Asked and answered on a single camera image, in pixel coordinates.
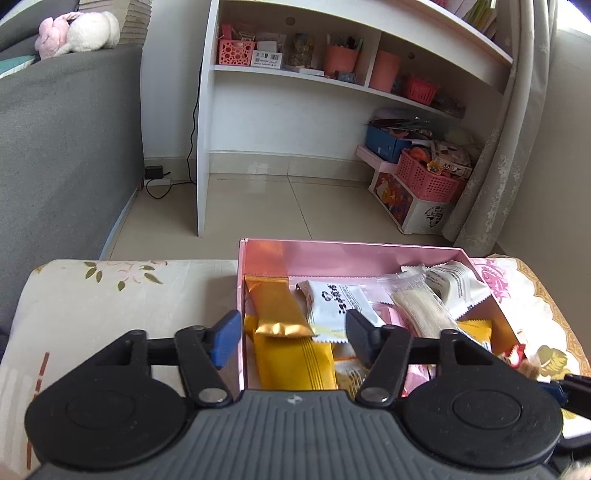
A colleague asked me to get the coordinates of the pink cardboard box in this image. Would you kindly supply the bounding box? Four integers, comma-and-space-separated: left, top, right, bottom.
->
238, 237, 527, 393

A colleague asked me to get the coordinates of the stack of books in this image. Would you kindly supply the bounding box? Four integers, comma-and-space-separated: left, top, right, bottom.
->
78, 0, 153, 44

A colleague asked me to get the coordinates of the small pink perforated basket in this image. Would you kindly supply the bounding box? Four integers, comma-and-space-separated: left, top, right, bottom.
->
218, 39, 256, 66

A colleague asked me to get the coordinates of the clear jar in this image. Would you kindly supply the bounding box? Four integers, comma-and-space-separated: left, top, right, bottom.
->
287, 33, 315, 68

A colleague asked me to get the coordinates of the white lace curtain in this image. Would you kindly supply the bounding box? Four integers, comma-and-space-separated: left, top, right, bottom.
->
443, 0, 559, 254

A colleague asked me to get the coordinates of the pink pen holder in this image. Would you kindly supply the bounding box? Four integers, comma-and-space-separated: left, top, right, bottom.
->
324, 44, 360, 78

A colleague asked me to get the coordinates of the pink cylinder container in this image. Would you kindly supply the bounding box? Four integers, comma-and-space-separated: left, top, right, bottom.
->
369, 50, 402, 92

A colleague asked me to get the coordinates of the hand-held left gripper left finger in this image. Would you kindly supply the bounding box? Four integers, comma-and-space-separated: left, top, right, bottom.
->
95, 309, 243, 408

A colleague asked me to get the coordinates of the black power adapter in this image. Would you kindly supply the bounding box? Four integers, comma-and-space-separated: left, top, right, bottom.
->
143, 165, 172, 188

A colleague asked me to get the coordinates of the orange-yellow snack packet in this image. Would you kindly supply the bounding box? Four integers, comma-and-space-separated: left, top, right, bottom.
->
455, 318, 495, 354

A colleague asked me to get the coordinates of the white grey-print snack packet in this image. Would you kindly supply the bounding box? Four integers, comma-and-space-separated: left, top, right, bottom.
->
401, 261, 492, 319

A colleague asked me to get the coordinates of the printed carton box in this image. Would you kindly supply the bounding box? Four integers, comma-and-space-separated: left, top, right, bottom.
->
429, 141, 474, 178

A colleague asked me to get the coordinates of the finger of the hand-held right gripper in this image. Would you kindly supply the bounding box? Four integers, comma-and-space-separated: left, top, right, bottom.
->
540, 373, 591, 418

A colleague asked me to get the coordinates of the white printed storage box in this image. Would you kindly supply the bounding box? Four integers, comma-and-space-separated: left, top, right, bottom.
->
368, 171, 455, 235

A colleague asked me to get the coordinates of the white shelf unit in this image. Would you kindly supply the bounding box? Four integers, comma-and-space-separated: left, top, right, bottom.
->
194, 0, 514, 238

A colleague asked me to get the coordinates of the grey sofa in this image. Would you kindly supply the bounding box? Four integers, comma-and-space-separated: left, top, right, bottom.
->
0, 0, 146, 333

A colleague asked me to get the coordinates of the white black-print snack packet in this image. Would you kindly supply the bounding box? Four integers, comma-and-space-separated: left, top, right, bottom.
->
295, 280, 386, 344

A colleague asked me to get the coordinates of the large pink basket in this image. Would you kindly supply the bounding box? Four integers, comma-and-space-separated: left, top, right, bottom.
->
397, 150, 467, 204

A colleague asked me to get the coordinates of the gold foil snack packet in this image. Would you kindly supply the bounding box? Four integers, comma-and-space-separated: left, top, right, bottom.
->
244, 274, 315, 339

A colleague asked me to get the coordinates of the blue storage box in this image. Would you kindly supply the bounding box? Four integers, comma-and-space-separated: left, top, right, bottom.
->
366, 124, 411, 163

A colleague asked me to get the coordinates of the small red basket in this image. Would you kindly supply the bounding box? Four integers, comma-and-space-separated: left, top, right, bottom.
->
405, 76, 439, 104

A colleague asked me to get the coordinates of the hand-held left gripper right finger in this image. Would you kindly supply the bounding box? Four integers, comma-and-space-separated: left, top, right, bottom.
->
345, 308, 497, 407

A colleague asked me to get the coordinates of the black power cable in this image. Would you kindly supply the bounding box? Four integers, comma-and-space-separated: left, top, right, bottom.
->
147, 60, 204, 200

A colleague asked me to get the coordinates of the row of books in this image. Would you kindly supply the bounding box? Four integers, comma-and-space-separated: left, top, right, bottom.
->
434, 0, 499, 38

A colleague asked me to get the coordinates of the yellow striped snack packet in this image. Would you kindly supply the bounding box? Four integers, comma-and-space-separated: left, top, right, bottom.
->
244, 314, 339, 391

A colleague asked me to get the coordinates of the clear wafer packet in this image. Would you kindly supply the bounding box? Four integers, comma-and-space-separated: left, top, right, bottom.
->
379, 265, 462, 340

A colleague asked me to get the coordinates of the red candy packet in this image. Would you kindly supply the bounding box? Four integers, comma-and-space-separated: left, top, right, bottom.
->
501, 344, 543, 381

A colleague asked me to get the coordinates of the white pink plush rabbit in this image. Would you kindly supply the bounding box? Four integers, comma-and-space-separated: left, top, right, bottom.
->
36, 11, 121, 60

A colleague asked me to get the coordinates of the floral blanket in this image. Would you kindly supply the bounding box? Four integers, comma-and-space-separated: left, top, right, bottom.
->
0, 256, 591, 480

